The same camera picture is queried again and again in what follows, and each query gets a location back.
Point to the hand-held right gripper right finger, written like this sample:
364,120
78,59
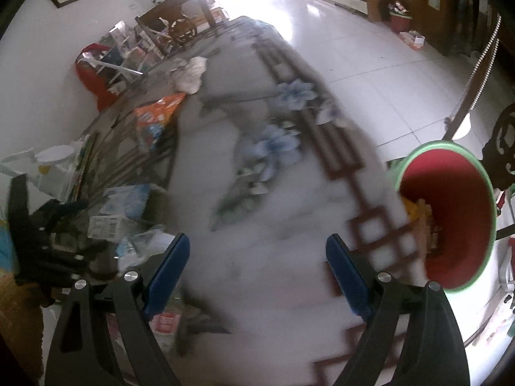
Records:
348,277

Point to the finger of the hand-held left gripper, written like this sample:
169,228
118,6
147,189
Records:
74,261
64,211

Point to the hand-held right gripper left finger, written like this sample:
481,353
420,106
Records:
167,273

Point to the white labelled box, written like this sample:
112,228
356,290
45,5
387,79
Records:
106,227

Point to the yellow orange snack bag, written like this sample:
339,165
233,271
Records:
418,213

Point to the red bin with green rim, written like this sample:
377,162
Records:
454,225

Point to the orange snack packet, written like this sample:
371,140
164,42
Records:
157,116

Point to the newspaper ball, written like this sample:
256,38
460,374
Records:
191,74

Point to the light blue packet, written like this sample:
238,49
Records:
4,245

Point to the clear plastic bag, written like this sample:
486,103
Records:
145,245

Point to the red white packet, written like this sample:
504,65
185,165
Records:
165,322

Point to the white desk lamp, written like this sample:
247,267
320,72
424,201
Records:
54,155

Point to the blue white packet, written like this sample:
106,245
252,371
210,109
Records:
128,199

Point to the orange cloth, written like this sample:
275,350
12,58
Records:
18,321

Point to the white stepladder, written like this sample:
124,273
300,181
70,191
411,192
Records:
120,68

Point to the pile of stored goods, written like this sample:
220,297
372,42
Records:
136,52

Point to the wooden chair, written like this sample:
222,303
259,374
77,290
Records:
503,144

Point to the wooden wheel ornament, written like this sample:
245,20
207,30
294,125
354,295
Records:
183,30

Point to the wooden table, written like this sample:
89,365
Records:
181,2

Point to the small white red box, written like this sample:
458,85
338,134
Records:
412,40

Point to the small red bin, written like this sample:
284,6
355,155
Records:
400,22

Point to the brown cardboard box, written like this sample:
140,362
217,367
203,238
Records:
376,6

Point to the wooden door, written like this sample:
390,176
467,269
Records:
426,8

